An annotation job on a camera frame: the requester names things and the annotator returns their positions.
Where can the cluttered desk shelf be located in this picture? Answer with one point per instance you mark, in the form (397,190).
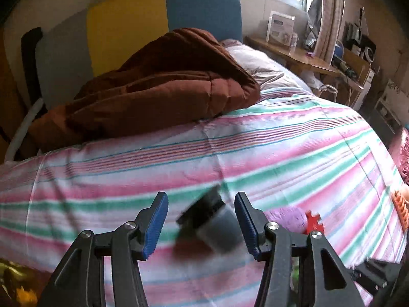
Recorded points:
(356,48)

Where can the purple plastic cup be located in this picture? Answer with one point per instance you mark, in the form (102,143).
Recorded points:
(287,217)

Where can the red orange puzzle piece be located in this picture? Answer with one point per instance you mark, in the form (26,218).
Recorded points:
(313,222)

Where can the patterned side curtain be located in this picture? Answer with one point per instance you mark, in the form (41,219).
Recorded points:
(332,22)

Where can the small white bottle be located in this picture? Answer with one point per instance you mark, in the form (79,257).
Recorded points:
(294,40)

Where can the black grey cylinder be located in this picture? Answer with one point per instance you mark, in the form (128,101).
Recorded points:
(211,220)

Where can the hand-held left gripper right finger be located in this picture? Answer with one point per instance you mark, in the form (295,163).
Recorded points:
(247,227)

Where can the white shelf unit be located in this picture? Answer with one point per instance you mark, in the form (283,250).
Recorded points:
(389,105)

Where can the orange plastic comb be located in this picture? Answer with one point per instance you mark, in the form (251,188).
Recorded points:
(401,211)

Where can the black padded post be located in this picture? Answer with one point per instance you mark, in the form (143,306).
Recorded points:
(30,54)

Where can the yellow plastic toy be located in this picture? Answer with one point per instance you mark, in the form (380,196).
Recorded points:
(25,296)

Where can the white round fan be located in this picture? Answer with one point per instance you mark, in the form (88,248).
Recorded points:
(370,55)

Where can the wooden desk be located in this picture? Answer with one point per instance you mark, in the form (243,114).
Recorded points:
(306,59)

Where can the blue ball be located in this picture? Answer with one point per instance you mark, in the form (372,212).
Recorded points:
(339,48)

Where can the white cardboard box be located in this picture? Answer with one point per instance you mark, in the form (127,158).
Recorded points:
(280,27)

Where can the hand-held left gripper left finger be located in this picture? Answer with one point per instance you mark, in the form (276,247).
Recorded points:
(156,227)

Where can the gold metal tray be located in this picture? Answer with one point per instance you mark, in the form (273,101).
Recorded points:
(12,278)

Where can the grey yellow blue headboard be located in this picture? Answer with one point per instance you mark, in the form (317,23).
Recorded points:
(127,22)

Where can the white bed rail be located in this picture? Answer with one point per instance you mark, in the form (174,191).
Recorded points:
(22,128)

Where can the pale floral pillow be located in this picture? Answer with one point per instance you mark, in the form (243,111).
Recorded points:
(265,67)

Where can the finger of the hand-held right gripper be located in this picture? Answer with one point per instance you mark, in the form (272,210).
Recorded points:
(377,273)

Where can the green plastic block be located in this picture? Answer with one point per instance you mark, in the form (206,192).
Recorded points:
(296,271)

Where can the striped bed sheet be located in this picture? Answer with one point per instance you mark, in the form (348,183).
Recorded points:
(223,153)

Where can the brown duvet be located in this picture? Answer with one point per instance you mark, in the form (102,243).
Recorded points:
(159,96)

